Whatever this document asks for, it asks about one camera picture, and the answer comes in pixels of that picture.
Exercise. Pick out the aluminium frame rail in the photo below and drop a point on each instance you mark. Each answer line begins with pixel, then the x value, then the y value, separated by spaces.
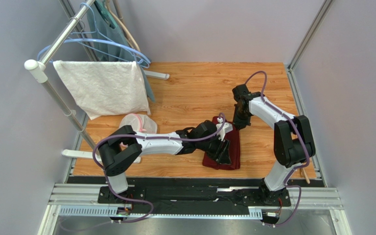
pixel 75 200

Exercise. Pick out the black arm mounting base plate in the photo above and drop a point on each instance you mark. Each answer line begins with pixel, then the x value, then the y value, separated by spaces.
pixel 187 196

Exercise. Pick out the beige wooden hanger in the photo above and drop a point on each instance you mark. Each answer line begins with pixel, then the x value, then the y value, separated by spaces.
pixel 117 20

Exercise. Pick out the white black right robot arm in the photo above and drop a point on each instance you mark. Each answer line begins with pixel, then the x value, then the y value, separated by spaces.
pixel 293 140

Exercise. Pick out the white towel on rack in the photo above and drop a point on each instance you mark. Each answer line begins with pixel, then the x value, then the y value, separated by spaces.
pixel 104 88

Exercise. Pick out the teal garment on hanger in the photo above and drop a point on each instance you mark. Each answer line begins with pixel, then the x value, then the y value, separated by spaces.
pixel 116 36

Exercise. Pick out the metal clothes drying rack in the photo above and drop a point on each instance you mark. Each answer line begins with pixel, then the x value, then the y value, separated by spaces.
pixel 77 31

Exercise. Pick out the white mesh laundry bag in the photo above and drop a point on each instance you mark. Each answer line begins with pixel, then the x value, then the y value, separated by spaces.
pixel 140 123

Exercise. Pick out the wooden handled fork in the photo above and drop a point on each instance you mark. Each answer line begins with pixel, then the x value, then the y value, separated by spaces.
pixel 305 175

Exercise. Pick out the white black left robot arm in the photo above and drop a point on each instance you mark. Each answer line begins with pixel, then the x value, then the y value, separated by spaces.
pixel 120 150

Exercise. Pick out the dark red cloth napkin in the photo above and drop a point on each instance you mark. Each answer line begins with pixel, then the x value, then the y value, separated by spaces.
pixel 234 138

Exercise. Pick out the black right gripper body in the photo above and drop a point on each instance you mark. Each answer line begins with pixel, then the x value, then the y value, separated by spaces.
pixel 240 115

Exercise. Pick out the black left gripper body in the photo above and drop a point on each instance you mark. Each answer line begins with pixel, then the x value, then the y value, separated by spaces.
pixel 212 147

